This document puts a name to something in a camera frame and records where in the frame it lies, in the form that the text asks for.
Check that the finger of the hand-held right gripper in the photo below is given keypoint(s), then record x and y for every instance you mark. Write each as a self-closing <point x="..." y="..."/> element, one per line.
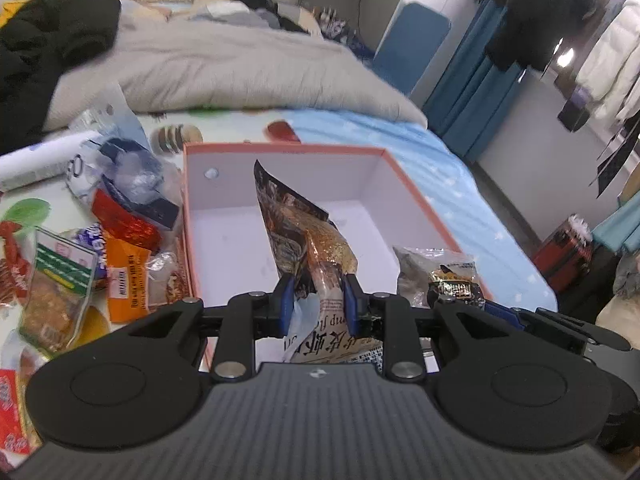
<point x="502" y="313"/>

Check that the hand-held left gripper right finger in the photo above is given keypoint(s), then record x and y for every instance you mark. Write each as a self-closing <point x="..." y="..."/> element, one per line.
<point x="353" y="305"/>

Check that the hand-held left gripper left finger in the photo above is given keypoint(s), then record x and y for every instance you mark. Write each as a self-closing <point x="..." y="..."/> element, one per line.
<point x="284" y="305"/>

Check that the dark and gold snack packet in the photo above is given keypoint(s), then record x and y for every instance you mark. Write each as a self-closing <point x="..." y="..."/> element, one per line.
<point x="290" y="230"/>

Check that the clear grey nut snack packet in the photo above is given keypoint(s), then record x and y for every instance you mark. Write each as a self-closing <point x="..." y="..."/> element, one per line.
<point x="425" y="265"/>

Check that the orange cardboard box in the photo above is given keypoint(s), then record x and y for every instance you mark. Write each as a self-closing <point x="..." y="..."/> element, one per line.
<point x="225" y="240"/>

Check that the orange snack packet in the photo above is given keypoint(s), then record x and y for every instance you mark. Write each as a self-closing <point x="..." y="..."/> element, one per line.
<point x="127" y="280"/>

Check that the blue and white snack packet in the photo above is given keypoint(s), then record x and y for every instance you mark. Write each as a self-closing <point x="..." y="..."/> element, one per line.
<point x="95" y="240"/>

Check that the green label snack packet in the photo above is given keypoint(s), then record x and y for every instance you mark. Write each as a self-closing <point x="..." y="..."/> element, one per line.
<point x="55" y="285"/>

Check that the red sausage snack packet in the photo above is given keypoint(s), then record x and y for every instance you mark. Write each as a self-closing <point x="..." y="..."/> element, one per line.
<point x="12" y="260"/>

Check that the red suitcase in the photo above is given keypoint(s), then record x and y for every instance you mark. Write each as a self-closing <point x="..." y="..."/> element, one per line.
<point x="562" y="257"/>

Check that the cream cloth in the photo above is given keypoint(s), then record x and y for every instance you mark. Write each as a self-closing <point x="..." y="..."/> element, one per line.
<point x="622" y="315"/>

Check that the cyan cloth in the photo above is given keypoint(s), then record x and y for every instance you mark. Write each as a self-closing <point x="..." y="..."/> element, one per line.
<point x="620" y="230"/>

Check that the shiny red snack packet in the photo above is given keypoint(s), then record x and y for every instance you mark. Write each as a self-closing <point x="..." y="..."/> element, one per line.
<point x="125" y="222"/>

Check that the clear plastic bag blue print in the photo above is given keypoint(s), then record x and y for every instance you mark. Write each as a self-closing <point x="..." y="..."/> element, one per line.
<point x="125" y="165"/>

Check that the dark hanging garment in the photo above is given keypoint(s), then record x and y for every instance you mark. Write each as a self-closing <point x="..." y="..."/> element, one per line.
<point x="574" y="110"/>

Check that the blue curtain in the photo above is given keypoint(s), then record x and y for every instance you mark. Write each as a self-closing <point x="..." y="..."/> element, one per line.
<point x="470" y="90"/>

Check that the grey duvet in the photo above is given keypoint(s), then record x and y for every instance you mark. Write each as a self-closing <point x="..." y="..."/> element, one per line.
<point x="240" y="70"/>

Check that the chair with blue cover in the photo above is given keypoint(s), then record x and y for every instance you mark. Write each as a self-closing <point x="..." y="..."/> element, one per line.
<point x="415" y="45"/>

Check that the hanging white puffer jacket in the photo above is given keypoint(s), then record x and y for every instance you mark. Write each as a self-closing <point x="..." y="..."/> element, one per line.
<point x="607" y="65"/>

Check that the group of small bottles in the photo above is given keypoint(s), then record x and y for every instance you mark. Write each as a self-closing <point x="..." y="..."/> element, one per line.
<point x="340" y="27"/>

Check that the white paper roll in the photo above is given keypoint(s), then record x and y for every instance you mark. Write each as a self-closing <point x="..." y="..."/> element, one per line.
<point x="40" y="160"/>

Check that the pile of clothes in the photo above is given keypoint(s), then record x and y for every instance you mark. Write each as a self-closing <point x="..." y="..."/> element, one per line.
<point x="260" y="7"/>

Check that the hanging black coat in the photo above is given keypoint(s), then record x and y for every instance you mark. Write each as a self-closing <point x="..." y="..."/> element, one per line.
<point x="545" y="15"/>

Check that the black jacket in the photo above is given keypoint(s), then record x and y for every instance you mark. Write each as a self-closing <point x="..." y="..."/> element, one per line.
<point x="55" y="35"/>

